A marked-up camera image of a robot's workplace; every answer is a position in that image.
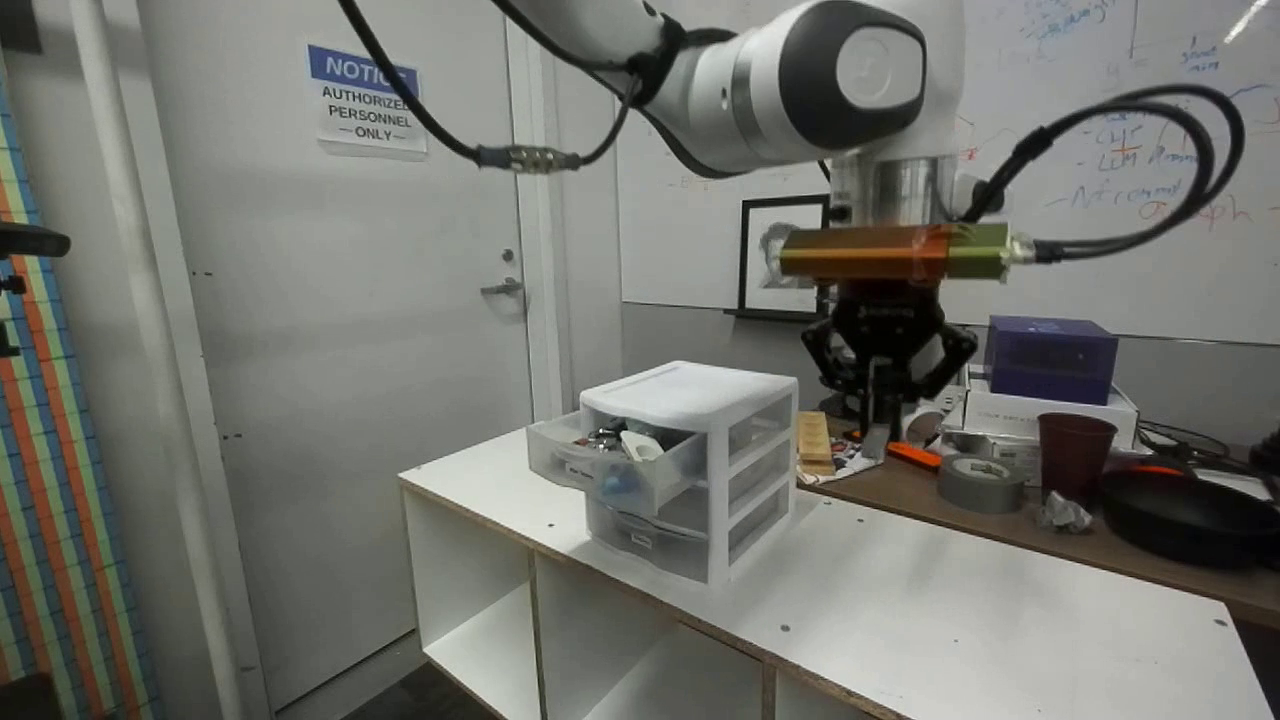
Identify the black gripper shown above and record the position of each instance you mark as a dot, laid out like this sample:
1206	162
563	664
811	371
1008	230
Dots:
887	334

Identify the small grey object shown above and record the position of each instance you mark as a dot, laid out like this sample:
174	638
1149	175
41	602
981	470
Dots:
873	444

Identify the clear plastic drawer with clutter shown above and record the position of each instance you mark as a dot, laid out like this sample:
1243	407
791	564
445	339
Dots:
602	464

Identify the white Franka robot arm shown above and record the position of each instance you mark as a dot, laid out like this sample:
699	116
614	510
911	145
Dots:
745	80

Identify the clear middle drawer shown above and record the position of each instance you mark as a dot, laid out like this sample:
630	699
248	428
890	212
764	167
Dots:
760	472

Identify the clear bottom drawer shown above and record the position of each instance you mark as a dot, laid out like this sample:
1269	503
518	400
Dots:
653	543

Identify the orange hand tool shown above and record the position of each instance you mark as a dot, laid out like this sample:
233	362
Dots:
918	455

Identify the tan wooden block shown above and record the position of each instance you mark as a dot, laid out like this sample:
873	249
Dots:
813	437

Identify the white flat box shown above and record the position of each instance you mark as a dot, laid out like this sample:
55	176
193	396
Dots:
985	407

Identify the brown wooden desk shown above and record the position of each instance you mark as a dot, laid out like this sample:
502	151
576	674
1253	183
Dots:
932	512

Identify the dark blue box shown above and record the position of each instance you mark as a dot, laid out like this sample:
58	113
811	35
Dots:
1055	362

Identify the black framed picture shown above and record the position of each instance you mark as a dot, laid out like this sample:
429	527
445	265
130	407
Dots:
764	284

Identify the brown plastic cup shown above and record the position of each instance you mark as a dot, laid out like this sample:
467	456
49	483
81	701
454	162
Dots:
1072	455

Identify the white cubby shelf unit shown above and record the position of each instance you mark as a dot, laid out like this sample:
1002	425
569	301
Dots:
932	602

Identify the crumpled foil piece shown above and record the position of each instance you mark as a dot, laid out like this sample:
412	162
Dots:
1065	512

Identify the black round pan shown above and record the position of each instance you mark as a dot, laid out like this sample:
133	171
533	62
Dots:
1184	512

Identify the white door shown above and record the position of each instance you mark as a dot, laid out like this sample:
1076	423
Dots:
347	400

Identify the blue and white notice sign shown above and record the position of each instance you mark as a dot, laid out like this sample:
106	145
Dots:
367	96

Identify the colourful striped panel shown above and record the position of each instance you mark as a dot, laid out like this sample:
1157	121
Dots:
55	507

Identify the grey duct tape roll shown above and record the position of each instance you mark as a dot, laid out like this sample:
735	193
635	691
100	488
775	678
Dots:
981	487

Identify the orange and green wrist camera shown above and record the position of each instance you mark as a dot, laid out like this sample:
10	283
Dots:
895	252

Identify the white plastic drawer unit frame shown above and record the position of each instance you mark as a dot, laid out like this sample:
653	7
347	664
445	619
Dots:
707	394

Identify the wall whiteboard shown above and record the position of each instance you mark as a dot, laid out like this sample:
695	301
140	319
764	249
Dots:
1144	201

